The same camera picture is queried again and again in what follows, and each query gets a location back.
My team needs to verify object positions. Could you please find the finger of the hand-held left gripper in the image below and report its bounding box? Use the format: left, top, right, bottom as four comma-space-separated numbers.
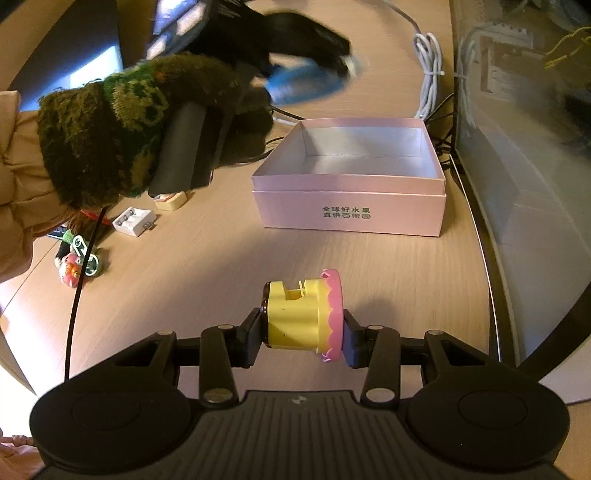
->
265, 11, 354, 75

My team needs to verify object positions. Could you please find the pink cardboard box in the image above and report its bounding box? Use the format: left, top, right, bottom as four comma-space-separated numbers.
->
252, 117, 448, 237

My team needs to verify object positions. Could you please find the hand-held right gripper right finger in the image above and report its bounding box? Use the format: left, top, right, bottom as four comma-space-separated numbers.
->
342, 308, 497, 402

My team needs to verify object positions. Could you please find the light blue packet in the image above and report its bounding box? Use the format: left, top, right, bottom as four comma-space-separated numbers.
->
264, 60, 365, 104

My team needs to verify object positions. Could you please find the green white charm keychain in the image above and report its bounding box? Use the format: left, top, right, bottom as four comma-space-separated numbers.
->
62, 231, 102, 278

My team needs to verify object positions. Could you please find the pink doll keychain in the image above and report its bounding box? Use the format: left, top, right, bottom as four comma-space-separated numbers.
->
54, 251, 86, 289

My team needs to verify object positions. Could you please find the white bundled cable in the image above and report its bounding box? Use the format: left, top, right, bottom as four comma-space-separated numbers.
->
381, 0, 446, 121

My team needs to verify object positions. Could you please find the person's left hand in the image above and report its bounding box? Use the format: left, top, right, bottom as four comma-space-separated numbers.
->
37, 52, 275, 212

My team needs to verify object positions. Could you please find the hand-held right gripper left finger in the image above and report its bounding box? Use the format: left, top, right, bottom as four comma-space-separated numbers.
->
99, 307, 266, 404

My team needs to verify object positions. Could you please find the black cable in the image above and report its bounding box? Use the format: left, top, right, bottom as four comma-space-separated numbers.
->
64, 208, 109, 384

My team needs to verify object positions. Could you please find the computer monitor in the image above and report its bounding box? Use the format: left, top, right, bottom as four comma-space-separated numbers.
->
7, 0, 158, 100

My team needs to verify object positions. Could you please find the small cream toy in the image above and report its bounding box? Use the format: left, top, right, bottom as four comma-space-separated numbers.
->
150, 191, 188, 213

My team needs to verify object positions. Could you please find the brown round bowl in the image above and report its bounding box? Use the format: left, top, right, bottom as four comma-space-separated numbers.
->
262, 268, 345, 364

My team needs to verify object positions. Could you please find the white battery charger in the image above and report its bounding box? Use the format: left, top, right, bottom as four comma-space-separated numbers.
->
112, 207, 158, 237

